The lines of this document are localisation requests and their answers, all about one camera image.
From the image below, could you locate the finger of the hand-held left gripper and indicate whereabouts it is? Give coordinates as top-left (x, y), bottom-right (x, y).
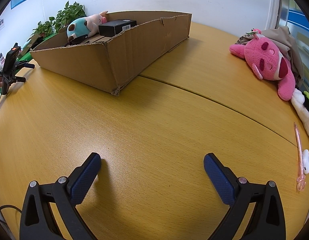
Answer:
top-left (15, 60), bottom-right (35, 69)
top-left (9, 74), bottom-right (27, 83)

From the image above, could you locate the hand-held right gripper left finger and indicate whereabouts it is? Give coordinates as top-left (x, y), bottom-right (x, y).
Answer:
top-left (19, 152), bottom-right (102, 240)

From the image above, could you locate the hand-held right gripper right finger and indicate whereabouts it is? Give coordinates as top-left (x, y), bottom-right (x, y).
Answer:
top-left (203, 152), bottom-right (287, 240)

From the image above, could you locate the large cardboard box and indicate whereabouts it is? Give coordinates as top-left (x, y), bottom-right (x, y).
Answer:
top-left (29, 10), bottom-right (192, 97)

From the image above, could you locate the black charger box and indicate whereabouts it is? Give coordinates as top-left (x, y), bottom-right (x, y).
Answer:
top-left (98, 19), bottom-right (138, 37)

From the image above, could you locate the wooden desktop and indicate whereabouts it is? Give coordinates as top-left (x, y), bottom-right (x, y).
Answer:
top-left (0, 21), bottom-right (309, 240)

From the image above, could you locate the small cardboard box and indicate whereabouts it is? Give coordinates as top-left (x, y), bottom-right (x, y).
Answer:
top-left (26, 34), bottom-right (43, 52)

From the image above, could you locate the small potted green plant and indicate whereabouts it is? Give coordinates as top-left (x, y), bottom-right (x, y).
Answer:
top-left (32, 17), bottom-right (56, 37)

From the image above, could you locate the blue and pink plush toy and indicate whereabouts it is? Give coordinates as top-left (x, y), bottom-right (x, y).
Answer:
top-left (67, 11), bottom-right (108, 43)

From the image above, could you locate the large potted green plant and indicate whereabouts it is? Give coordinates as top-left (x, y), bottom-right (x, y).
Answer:
top-left (53, 1), bottom-right (87, 30)

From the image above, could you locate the pink pen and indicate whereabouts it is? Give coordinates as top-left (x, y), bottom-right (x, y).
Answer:
top-left (294, 122), bottom-right (306, 192)

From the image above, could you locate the white panda plush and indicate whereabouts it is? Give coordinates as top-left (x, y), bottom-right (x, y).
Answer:
top-left (291, 89), bottom-right (309, 142)

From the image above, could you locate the pink plush bear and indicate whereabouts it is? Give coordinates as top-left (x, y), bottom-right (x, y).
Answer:
top-left (229, 29), bottom-right (296, 101)

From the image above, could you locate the beige crumpled cloth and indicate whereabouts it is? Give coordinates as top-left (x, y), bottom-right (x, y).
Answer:
top-left (236, 26), bottom-right (305, 89)

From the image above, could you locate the glass door with blue band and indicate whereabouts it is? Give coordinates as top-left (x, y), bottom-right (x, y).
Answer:
top-left (279, 0), bottom-right (309, 90)

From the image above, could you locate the black cable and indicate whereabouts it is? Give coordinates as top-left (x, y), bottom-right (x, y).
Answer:
top-left (0, 205), bottom-right (21, 224)

